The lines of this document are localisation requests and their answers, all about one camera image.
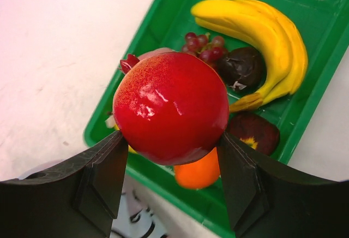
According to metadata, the orange fruit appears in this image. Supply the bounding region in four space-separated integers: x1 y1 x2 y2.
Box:
173 147 220 189

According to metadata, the dark mangosteen fruit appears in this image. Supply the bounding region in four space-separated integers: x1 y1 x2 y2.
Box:
226 112 280 156

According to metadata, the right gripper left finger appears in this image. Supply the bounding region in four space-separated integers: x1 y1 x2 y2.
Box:
1 131 128 237

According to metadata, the yellow pear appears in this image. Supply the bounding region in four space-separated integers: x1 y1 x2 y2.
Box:
105 112 137 154

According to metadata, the peach fruit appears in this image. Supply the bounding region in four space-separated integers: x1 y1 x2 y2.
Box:
137 47 173 61

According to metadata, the yellow banana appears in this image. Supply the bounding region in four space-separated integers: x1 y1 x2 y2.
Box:
190 0 308 113

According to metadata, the blue printed plastic bag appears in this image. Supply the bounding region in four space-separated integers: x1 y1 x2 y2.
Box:
16 158 219 238

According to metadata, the dark purple fruit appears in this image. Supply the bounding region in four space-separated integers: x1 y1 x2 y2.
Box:
215 46 265 93

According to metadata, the red pomegranate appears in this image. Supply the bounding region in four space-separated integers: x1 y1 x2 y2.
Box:
112 52 229 165

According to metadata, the red grape bunch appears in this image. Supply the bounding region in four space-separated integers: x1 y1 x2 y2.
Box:
181 32 228 68

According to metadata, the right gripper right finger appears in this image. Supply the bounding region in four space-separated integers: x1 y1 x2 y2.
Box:
218 133 348 237

